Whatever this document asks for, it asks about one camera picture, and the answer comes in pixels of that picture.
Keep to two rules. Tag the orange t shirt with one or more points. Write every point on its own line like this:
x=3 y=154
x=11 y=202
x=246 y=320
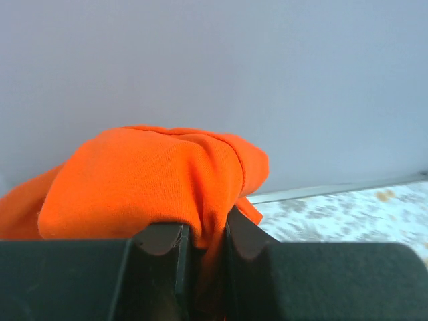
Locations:
x=127 y=178

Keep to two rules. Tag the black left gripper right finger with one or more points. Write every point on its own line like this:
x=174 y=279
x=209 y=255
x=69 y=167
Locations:
x=271 y=280

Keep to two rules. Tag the floral table mat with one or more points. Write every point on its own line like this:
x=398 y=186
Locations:
x=386 y=214

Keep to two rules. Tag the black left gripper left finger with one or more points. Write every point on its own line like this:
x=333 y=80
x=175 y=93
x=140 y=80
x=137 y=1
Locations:
x=145 y=277

